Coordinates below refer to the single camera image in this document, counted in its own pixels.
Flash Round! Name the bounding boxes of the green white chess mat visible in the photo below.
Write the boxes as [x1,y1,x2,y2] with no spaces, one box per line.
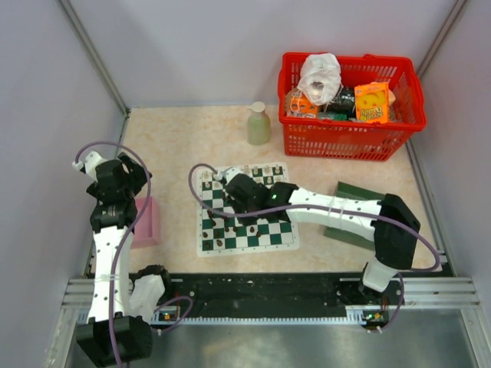
[193,168,300,257]

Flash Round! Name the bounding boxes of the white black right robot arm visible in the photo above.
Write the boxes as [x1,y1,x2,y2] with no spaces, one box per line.
[217,169,420,304]

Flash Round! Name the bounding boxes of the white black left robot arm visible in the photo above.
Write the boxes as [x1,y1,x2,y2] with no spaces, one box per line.
[73,151,174,367]

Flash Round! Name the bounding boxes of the pink rectangular tray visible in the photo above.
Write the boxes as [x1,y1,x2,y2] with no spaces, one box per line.
[131,196,161,249]

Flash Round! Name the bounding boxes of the green lotion bottle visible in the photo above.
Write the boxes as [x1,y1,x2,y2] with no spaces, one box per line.
[246,101,272,146]

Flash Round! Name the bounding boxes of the green square tray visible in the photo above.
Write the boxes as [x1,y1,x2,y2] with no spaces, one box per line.
[324,182,384,251]

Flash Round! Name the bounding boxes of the orange white packet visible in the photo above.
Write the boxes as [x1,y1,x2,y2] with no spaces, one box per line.
[285,88,319,119]

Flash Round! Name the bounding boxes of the black wrapped package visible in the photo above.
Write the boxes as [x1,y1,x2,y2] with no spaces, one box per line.
[326,87,355,117]

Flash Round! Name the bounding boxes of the white plastic bag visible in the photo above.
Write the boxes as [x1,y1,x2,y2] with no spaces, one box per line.
[297,53,341,106]

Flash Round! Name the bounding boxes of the red plastic basket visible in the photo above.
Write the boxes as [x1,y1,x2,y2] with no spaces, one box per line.
[277,52,427,161]

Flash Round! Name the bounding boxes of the orange snack box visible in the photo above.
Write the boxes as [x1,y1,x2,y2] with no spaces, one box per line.
[354,82,390,124]

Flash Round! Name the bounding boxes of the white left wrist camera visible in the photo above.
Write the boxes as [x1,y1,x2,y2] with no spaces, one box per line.
[72,150,107,179]

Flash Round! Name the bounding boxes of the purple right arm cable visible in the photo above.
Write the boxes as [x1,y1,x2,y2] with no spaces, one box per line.
[187,163,441,333]

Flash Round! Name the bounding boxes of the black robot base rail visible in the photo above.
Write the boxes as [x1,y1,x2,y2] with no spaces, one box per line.
[161,272,402,322]

